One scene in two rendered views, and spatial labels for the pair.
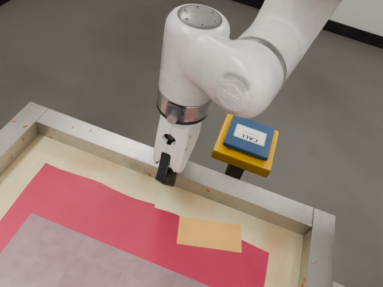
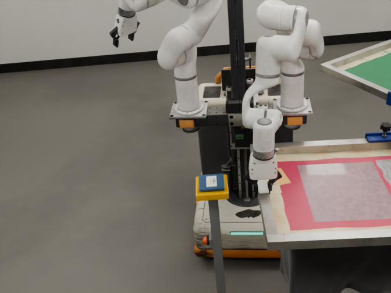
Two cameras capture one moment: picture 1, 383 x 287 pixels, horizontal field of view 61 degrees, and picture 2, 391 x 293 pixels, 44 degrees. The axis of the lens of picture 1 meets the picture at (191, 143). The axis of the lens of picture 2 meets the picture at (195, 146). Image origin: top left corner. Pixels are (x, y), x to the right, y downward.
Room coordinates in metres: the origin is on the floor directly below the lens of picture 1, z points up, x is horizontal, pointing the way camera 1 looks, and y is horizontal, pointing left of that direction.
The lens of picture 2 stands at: (0.70, 1.41, 2.14)
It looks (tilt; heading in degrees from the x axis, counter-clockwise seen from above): 33 degrees down; 265
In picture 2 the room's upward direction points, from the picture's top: 6 degrees counter-clockwise
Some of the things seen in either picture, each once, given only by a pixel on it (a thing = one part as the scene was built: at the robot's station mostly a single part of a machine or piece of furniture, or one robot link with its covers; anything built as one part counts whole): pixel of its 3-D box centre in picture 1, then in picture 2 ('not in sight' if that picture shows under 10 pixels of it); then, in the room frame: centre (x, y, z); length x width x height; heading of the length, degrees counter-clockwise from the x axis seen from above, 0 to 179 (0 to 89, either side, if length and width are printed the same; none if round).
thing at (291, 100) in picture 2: not in sight; (291, 87); (0.13, -0.35, 1.21); 0.16 x 0.13 x 0.15; 76
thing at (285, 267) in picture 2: not in sight; (284, 240); (0.27, 0.04, 0.74); 0.45 x 0.03 x 0.43; 82
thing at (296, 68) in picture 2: not in sight; (295, 53); (0.12, -0.33, 1.37); 0.13 x 0.10 x 0.16; 147
